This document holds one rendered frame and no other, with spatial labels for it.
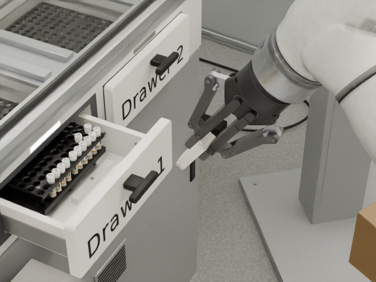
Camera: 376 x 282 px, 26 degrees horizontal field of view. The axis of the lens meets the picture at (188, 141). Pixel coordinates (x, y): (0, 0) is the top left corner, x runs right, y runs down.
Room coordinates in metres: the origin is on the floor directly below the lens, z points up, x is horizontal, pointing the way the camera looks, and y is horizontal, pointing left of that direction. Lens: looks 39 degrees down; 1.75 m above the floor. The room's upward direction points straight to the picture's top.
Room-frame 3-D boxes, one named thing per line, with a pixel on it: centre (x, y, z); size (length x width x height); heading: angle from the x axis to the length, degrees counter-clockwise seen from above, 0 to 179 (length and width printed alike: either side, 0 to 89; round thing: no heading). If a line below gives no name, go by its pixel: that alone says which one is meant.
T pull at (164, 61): (1.27, 0.05, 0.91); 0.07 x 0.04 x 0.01; 152
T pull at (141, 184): (0.93, 0.08, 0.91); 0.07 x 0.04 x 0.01; 152
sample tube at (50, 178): (0.95, 0.21, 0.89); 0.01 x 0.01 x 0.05
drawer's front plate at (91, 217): (0.95, 0.10, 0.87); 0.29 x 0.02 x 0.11; 152
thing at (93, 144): (0.99, 0.19, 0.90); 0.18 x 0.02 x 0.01; 152
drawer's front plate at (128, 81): (1.29, 0.07, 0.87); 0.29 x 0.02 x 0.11; 152
